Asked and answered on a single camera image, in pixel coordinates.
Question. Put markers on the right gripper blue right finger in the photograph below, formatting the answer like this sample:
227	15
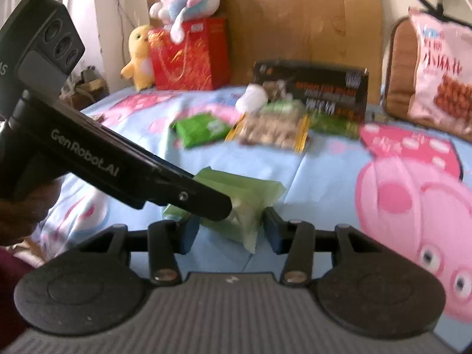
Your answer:
277	231

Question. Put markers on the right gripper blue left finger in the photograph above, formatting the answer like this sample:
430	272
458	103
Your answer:
184	233

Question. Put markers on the pale green snack packet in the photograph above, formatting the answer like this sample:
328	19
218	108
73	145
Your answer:
249	197

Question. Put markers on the bright green snack packet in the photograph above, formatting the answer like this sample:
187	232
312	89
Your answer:
200	129

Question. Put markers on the yellow-edged nut snack bag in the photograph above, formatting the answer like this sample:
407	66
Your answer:
282	131

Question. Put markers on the dark green wrapper snack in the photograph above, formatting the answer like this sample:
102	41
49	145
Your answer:
324	123

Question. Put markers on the white round snack pack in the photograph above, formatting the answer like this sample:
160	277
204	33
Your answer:
254	98

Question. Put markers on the person's left hand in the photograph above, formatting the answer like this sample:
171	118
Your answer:
19	219

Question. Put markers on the yellow duck plush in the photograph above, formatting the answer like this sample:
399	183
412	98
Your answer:
139	68

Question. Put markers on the Peppa Pig blue bedsheet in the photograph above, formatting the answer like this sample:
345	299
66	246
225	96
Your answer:
319	185

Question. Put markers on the black cardboard storage box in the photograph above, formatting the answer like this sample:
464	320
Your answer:
335	90

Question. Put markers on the red gift bag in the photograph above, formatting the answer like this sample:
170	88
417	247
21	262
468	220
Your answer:
200	62

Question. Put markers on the pink blue unicorn plush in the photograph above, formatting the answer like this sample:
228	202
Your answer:
173	13

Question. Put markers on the large pink fried-twist bag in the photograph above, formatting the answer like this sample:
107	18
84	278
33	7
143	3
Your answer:
442	81

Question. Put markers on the brown seat cushion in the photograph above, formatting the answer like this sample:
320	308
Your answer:
400	76

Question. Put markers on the wooden headboard panel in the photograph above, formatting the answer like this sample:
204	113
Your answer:
345	32

